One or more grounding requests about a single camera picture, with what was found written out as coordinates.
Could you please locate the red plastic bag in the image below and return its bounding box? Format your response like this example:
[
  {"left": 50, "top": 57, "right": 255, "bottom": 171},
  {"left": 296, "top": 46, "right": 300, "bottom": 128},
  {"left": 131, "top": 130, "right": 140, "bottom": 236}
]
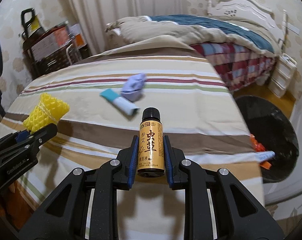
[{"left": 250, "top": 134, "right": 266, "bottom": 152}]

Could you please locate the striped beige table cloth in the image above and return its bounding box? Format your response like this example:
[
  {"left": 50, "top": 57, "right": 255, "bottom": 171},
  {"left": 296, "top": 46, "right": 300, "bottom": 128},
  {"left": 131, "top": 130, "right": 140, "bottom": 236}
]
[{"left": 0, "top": 35, "right": 266, "bottom": 240}]

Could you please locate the orange paper piece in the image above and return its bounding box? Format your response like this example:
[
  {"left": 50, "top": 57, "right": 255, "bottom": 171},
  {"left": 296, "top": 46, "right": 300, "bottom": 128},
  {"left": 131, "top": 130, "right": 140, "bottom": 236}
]
[{"left": 260, "top": 161, "right": 272, "bottom": 170}]

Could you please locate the white wardrobe door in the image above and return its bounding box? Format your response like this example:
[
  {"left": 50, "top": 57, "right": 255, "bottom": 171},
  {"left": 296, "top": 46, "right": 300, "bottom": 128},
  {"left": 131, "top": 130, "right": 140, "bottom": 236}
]
[{"left": 263, "top": 74, "right": 302, "bottom": 205}]

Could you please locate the beige and teal duvet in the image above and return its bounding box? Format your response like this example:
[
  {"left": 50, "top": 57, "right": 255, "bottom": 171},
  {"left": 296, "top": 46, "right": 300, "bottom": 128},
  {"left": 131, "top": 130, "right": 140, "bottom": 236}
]
[{"left": 105, "top": 14, "right": 281, "bottom": 57}]

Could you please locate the cream pleated curtain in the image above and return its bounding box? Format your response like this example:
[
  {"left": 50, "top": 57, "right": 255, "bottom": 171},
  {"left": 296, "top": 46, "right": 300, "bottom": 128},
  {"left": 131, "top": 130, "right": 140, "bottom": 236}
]
[{"left": 67, "top": 0, "right": 187, "bottom": 54}]

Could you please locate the white camel milk powder sachet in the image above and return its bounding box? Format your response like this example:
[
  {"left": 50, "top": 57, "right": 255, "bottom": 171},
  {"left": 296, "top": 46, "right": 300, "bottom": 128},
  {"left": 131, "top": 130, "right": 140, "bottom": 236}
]
[{"left": 256, "top": 151, "right": 275, "bottom": 163}]

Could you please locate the white wall socket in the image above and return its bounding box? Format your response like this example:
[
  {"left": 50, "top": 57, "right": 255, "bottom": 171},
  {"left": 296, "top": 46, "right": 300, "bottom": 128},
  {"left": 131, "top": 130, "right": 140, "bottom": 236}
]
[{"left": 287, "top": 23, "right": 300, "bottom": 35}]

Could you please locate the purple crumpled paper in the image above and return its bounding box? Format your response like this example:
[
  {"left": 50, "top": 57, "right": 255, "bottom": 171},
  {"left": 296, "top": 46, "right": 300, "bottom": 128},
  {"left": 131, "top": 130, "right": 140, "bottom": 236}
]
[{"left": 121, "top": 73, "right": 146, "bottom": 102}]

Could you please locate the cardboard box with orange print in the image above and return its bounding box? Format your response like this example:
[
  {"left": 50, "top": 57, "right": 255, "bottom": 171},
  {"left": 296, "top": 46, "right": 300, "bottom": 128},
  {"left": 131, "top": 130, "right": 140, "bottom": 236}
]
[{"left": 31, "top": 25, "right": 69, "bottom": 62}]

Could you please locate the black hand trolley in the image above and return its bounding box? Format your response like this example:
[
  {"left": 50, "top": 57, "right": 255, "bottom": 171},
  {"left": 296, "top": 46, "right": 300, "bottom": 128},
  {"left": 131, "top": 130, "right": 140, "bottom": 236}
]
[{"left": 20, "top": 8, "right": 45, "bottom": 77}]

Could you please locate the black bagged trash bin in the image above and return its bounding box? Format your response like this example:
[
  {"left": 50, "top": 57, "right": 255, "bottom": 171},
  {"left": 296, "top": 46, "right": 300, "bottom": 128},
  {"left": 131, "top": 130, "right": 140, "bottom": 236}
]
[{"left": 235, "top": 95, "right": 295, "bottom": 183}]

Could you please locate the teal and white packet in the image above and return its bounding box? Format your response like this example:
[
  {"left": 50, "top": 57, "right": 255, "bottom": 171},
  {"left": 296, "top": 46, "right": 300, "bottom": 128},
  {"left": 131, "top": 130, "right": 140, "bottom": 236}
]
[{"left": 100, "top": 88, "right": 139, "bottom": 116}]

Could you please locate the white wooden bed headboard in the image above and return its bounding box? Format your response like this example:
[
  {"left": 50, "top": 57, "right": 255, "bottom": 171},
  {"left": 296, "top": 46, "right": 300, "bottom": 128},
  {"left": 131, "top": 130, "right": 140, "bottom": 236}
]
[{"left": 207, "top": 0, "right": 288, "bottom": 47}]

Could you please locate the red plaid bed sheet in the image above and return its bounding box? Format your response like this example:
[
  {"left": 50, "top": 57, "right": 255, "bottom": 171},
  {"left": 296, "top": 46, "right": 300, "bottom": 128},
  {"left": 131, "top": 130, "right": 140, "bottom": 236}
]
[{"left": 191, "top": 42, "right": 276, "bottom": 92}]

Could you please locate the brown bottle yellow label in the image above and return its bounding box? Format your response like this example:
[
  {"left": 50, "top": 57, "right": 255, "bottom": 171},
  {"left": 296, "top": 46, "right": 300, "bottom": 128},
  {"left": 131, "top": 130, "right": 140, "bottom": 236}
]
[{"left": 137, "top": 107, "right": 165, "bottom": 178}]

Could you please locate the yellow foam fruit net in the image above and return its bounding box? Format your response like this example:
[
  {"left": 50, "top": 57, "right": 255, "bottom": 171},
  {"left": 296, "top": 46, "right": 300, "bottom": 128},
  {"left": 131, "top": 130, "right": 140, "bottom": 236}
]
[{"left": 23, "top": 93, "right": 70, "bottom": 134}]

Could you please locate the white plastic drawer unit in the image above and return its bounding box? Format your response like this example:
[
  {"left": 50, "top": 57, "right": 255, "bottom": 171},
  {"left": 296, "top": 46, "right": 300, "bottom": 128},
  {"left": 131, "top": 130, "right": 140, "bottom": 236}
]
[{"left": 268, "top": 53, "right": 297, "bottom": 98}]

